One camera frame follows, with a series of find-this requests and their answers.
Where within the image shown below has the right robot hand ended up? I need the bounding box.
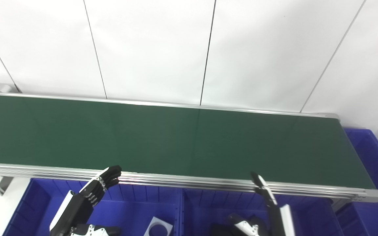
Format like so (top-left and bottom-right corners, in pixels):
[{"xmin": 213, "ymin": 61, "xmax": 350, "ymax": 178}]
[{"xmin": 227, "ymin": 171, "xmax": 296, "ymax": 236}]

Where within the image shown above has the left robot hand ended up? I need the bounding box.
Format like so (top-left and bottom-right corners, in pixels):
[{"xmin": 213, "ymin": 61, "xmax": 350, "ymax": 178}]
[{"xmin": 49, "ymin": 166, "xmax": 122, "ymax": 236}]

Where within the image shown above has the blue plastic bin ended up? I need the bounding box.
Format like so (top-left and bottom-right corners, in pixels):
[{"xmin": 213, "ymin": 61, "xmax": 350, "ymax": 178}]
[
  {"xmin": 178, "ymin": 188, "xmax": 345, "ymax": 236},
  {"xmin": 2, "ymin": 178, "xmax": 184, "ymax": 236},
  {"xmin": 335, "ymin": 128, "xmax": 378, "ymax": 236}
]

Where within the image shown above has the black part in bin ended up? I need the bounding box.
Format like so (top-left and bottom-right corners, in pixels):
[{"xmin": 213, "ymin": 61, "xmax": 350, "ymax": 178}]
[{"xmin": 210, "ymin": 224, "xmax": 235, "ymax": 236}]

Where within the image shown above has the white square part with hole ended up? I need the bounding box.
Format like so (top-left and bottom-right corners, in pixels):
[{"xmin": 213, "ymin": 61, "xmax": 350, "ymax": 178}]
[{"xmin": 143, "ymin": 216, "xmax": 174, "ymax": 236}]

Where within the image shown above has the green conveyor belt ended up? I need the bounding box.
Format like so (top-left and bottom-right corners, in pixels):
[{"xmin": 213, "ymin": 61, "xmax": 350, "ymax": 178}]
[{"xmin": 0, "ymin": 91, "xmax": 378, "ymax": 203}]

